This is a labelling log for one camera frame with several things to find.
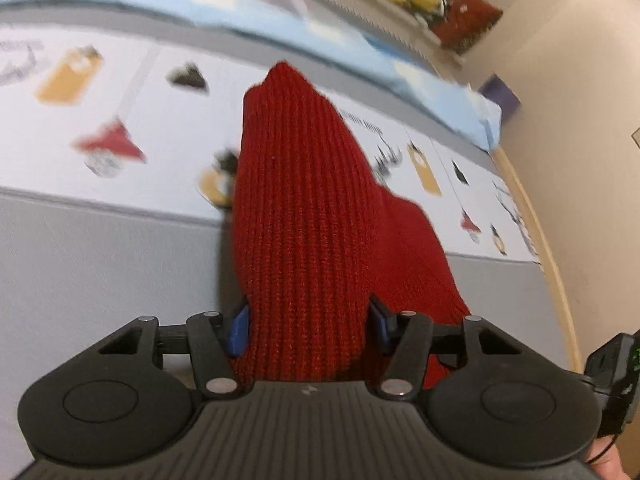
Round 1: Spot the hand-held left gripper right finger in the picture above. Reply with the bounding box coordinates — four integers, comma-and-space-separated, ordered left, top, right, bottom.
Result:
367, 294, 527, 402

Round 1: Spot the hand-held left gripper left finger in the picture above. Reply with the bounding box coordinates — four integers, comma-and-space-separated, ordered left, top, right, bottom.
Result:
97, 304, 251, 402

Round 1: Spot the red knit sweater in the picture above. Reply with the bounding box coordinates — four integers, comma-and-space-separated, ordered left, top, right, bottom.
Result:
229, 61, 472, 392

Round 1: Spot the person's right hand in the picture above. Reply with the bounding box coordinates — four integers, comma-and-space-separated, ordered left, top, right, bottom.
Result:
584, 436, 628, 480

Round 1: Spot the printed white and grey blanket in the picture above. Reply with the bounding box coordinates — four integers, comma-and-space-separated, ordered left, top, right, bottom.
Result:
0, 22, 576, 476

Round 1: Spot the purple box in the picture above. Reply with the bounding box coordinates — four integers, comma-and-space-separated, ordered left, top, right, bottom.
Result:
477, 73, 522, 123

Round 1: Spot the red cushion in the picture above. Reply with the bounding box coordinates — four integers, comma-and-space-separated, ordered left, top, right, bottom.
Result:
432, 0, 505, 55

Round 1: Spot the wooden bed frame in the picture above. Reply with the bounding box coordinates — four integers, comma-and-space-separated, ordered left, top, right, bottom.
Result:
492, 147, 585, 376

